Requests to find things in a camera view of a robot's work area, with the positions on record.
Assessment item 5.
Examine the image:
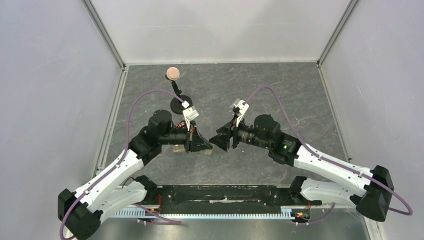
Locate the red dice block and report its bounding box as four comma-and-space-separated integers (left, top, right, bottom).
175, 121, 187, 129

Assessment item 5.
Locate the white slotted cable duct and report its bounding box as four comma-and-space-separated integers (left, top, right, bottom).
110, 206, 295, 220

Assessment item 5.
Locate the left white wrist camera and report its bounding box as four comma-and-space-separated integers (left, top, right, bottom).
181, 101, 199, 131

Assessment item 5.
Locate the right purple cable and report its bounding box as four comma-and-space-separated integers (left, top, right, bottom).
243, 85, 414, 217

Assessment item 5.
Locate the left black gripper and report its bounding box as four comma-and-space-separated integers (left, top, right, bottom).
159, 120, 213, 154

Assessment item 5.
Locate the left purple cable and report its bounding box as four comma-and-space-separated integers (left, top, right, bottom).
59, 89, 186, 240

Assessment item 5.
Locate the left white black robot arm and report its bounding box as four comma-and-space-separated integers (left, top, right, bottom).
57, 107, 213, 240

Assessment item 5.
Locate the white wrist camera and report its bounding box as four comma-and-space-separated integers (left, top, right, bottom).
230, 98, 249, 127
181, 101, 199, 131

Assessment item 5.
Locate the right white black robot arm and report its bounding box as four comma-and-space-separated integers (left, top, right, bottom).
209, 114, 394, 222

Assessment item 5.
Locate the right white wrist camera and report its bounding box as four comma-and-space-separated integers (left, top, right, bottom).
230, 98, 249, 127

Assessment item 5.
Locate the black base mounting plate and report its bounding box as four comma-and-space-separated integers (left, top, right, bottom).
135, 175, 322, 214

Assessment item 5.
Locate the beige remote control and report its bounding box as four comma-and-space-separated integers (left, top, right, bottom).
172, 145, 213, 155

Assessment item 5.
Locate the purple cable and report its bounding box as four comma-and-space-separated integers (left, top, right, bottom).
243, 85, 414, 217
59, 89, 186, 240

